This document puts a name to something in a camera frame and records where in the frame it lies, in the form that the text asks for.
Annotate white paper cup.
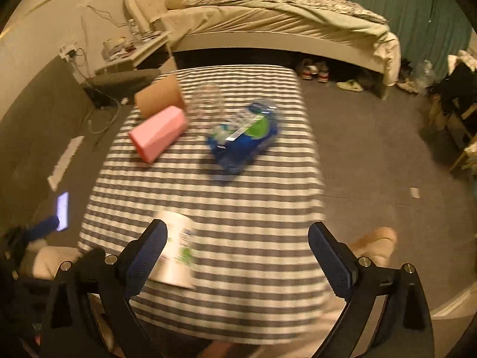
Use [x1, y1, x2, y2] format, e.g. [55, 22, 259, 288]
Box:
[149, 210, 194, 289]

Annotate green slipper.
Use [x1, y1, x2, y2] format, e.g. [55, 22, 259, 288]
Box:
[336, 79, 363, 92]

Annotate white bed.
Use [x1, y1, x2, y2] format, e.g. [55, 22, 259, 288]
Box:
[124, 0, 401, 87]

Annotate lit smartphone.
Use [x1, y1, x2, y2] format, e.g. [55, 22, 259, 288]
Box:
[56, 192, 69, 232]

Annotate wall power socket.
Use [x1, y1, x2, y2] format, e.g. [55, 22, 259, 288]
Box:
[58, 44, 78, 62]

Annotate sneakers under bed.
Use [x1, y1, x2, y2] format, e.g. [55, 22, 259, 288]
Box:
[296, 58, 329, 83]

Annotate clear plastic cup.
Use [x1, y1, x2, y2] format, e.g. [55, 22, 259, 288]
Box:
[188, 83, 224, 130]

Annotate chair with clothes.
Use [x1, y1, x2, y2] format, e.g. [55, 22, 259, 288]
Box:
[428, 50, 476, 171]

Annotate green curtain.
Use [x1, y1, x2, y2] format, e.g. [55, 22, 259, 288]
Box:
[351, 0, 472, 79]

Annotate blue plastic water bottle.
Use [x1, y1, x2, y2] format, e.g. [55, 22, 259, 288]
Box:
[206, 101, 280, 175]

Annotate large clear water jug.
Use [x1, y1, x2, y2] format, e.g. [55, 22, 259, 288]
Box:
[413, 59, 436, 91]

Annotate pink hexagonal cup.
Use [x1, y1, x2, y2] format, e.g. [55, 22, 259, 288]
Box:
[128, 106, 188, 163]

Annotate brown paper cup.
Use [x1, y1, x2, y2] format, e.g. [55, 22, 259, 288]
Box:
[134, 74, 186, 119]

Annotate checkered tablecloth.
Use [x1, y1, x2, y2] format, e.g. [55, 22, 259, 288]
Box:
[78, 65, 331, 344]

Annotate white charging cable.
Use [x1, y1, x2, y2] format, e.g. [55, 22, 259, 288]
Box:
[87, 98, 122, 135]

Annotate white nightstand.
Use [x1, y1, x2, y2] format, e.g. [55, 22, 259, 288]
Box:
[95, 32, 177, 75]

